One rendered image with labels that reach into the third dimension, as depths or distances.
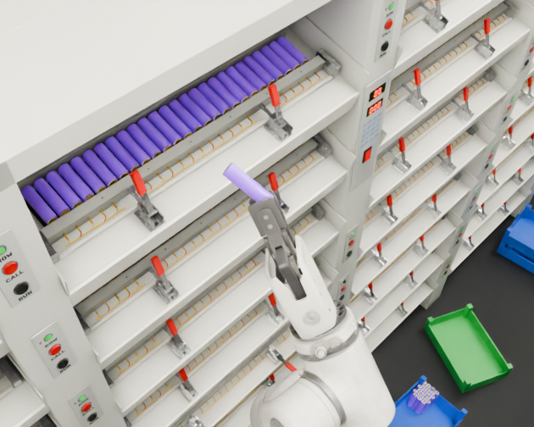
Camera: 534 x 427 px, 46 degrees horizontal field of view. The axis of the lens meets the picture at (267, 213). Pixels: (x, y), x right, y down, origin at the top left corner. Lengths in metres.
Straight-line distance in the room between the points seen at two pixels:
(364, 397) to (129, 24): 0.55
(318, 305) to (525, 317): 2.15
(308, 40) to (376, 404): 0.66
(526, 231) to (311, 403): 2.31
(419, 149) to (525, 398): 1.31
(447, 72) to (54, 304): 1.04
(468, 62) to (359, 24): 0.56
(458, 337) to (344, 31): 1.80
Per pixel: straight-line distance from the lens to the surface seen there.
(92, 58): 0.80
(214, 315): 1.29
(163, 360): 1.26
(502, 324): 2.79
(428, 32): 1.31
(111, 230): 0.93
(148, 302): 1.09
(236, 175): 0.72
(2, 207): 0.73
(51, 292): 0.87
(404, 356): 2.61
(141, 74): 0.76
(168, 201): 0.95
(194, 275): 1.11
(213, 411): 1.64
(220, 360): 1.47
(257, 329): 1.50
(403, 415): 2.45
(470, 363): 2.65
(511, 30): 1.74
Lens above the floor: 2.27
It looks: 50 degrees down
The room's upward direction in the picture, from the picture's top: straight up
